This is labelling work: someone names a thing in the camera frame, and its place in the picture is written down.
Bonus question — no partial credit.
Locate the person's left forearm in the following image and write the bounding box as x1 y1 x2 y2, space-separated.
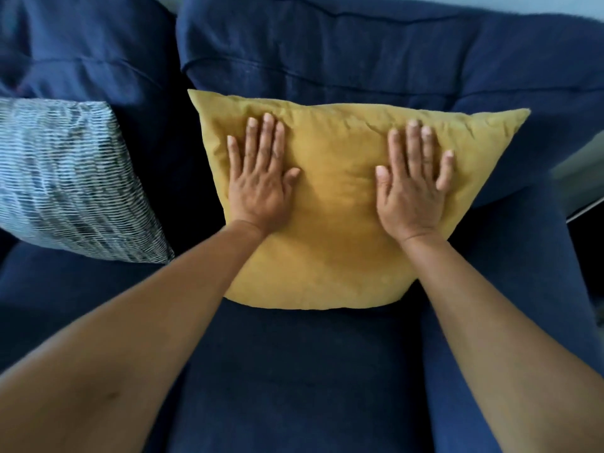
0 220 267 453

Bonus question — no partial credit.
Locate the dark side table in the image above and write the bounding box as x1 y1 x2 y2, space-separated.
565 198 604 307

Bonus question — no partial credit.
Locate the navy sofa back cushion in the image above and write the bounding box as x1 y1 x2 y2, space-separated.
176 0 604 208
0 0 199 152

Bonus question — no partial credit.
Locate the black white patterned cushion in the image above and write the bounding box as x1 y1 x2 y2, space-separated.
0 98 176 265

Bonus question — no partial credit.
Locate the navy blue sofa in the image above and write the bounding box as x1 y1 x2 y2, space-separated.
0 0 604 453

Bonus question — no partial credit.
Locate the yellow cushion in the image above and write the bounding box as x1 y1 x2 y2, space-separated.
187 89 532 311

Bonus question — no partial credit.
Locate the person's right hand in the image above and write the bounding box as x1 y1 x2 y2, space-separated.
375 120 455 243

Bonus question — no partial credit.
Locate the person's right forearm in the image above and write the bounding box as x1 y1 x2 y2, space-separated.
400 230 604 453

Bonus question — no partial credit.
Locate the person's left hand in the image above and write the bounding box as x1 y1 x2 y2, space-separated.
226 113 301 237

